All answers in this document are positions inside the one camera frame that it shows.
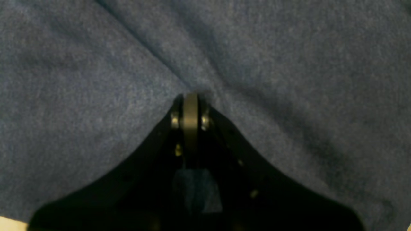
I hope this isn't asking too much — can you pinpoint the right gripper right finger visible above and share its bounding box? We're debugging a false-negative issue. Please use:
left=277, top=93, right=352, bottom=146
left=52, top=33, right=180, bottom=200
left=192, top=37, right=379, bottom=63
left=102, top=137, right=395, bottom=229
left=183, top=93, right=365, bottom=231

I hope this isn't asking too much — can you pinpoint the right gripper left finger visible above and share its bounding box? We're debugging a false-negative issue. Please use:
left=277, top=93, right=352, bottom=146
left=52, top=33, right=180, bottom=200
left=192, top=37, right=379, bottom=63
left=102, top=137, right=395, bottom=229
left=27, top=95, right=184, bottom=231

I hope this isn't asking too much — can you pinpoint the dark blue t-shirt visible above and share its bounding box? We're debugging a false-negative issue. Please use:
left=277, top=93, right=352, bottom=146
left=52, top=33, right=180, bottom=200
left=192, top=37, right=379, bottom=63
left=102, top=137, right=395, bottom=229
left=0, top=0, right=411, bottom=231

